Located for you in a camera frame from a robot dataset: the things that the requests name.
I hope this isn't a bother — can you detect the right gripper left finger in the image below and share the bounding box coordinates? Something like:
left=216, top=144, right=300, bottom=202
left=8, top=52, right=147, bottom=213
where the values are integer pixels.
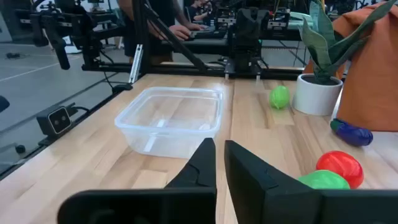
left=57, top=138, right=218, bottom=224

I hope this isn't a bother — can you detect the purple toy eggplant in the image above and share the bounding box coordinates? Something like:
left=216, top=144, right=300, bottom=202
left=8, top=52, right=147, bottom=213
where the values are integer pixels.
left=330, top=118, right=374, bottom=147

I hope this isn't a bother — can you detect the red toy tomato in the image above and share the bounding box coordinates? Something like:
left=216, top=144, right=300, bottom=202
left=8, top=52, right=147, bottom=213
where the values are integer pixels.
left=315, top=151, right=364, bottom=190

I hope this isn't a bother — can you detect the white plant pot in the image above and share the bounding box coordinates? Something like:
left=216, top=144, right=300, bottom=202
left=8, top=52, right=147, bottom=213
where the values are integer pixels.
left=292, top=73, right=344, bottom=116

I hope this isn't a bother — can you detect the silver aluminium bracket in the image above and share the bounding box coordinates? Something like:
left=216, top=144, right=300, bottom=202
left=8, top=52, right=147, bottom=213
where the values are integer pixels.
left=129, top=44, right=144, bottom=84

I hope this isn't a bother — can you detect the green snake plant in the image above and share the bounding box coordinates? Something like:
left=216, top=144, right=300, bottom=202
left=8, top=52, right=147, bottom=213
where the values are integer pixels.
left=297, top=0, right=398, bottom=82

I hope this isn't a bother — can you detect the small green toy lime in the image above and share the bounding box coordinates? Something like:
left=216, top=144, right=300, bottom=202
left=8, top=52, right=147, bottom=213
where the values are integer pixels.
left=269, top=85, right=291, bottom=110

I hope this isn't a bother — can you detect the person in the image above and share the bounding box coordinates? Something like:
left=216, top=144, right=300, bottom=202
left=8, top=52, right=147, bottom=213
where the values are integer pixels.
left=118, top=0, right=205, bottom=65
left=186, top=0, right=215, bottom=26

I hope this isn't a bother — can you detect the orange cloth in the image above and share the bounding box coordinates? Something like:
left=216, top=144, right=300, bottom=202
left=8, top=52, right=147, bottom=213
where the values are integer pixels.
left=303, top=2, right=398, bottom=132

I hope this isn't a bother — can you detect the clear plastic tupperware container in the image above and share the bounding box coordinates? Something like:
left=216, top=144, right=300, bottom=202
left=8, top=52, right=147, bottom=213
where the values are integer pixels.
left=114, top=86, right=224, bottom=159

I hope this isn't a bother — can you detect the black desk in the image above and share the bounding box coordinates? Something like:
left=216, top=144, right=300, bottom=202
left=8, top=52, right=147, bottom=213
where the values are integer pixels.
left=161, top=24, right=304, bottom=55

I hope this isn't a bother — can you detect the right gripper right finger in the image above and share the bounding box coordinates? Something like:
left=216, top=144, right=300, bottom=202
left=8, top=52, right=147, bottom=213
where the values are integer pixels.
left=224, top=139, right=398, bottom=224

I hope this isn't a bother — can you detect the large light green toy fruit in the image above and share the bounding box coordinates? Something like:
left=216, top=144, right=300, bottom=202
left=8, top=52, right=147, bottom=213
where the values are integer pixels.
left=297, top=169, right=351, bottom=190

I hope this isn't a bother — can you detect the small black table camera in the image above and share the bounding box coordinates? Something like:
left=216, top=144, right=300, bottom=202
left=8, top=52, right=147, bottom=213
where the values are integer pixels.
left=36, top=105, right=73, bottom=136

